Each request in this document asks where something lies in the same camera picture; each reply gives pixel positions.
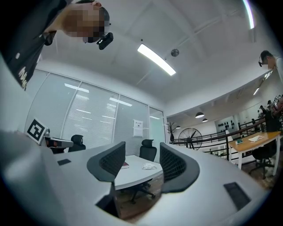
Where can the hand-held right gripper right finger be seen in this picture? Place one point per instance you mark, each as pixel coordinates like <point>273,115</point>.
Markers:
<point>199,198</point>

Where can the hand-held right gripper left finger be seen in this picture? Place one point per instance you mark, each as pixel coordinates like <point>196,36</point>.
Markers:
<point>73,187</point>

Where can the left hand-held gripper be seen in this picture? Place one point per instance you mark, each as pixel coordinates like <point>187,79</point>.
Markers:
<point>36,130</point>

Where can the white wet wipe pack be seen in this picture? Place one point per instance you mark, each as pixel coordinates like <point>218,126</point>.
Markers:
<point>149,166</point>

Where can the black mesh office chair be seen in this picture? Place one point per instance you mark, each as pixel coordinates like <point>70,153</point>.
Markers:
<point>77,144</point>
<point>148,152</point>

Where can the red hardcover book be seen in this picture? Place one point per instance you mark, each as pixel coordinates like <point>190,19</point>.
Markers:
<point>125,165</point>

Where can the black metal railing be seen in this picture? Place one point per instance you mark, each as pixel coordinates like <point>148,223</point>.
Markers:
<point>221,135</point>

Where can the black coat stand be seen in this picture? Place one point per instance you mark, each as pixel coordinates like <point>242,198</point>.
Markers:
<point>171,132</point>

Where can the wooden table with white legs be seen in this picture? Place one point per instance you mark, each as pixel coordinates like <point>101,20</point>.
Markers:
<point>249,144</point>

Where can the dark swivel office chair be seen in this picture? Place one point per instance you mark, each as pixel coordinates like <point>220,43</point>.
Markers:
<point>263,157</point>

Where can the large black pendant lamp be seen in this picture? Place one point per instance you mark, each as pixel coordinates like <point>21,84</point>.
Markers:
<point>199,115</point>

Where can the white paper notice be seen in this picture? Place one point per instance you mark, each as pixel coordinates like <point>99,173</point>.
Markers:
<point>138,128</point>

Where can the person's black shirt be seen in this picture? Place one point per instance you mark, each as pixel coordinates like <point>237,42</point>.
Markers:
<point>24,33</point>

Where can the person's head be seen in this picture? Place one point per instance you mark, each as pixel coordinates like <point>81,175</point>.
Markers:
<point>84,19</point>

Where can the long ceiling light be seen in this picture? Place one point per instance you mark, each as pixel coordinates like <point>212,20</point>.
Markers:
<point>155,58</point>
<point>249,15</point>

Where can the round ceiling detector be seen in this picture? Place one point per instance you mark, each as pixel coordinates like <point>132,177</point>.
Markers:
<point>174,52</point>

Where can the black pedestal fan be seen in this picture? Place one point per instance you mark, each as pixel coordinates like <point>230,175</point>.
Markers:
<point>190,138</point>

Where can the row of black wall items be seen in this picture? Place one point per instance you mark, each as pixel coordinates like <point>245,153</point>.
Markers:
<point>225,124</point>

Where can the black head-worn camera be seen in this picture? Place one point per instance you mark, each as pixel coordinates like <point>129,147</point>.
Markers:
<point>105,40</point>

